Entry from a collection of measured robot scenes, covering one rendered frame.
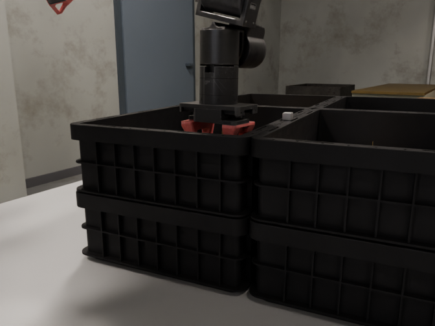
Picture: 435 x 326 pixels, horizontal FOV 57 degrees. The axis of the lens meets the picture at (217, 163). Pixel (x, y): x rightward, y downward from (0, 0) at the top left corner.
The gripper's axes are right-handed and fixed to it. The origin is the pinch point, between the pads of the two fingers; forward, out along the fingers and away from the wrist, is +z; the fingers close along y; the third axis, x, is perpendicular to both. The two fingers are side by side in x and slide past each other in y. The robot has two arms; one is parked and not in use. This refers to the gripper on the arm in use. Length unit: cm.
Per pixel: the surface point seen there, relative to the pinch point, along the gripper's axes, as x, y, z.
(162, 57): -324, 273, -27
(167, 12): -336, 273, -77
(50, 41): -182, 280, -36
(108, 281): 13.1, 11.0, 17.4
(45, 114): -171, 280, 26
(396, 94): -405, 30, 7
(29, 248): 12.3, 31.4, 17.6
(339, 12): -661, 166, -111
